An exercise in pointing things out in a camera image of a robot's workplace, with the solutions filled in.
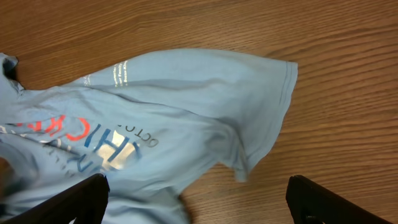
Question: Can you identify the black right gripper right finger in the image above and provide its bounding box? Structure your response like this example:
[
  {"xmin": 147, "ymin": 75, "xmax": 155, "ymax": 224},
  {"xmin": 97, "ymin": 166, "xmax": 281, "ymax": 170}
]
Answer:
[{"xmin": 285, "ymin": 175, "xmax": 391, "ymax": 224}]

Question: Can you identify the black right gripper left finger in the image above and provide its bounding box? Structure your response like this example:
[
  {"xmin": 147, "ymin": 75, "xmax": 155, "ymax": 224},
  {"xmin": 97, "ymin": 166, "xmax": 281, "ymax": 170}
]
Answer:
[{"xmin": 3, "ymin": 174, "xmax": 109, "ymax": 224}]

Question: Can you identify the light blue printed t-shirt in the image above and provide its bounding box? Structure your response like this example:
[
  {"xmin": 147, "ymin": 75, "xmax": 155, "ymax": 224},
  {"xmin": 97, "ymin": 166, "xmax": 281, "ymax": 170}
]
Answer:
[{"xmin": 1, "ymin": 49, "xmax": 298, "ymax": 223}]

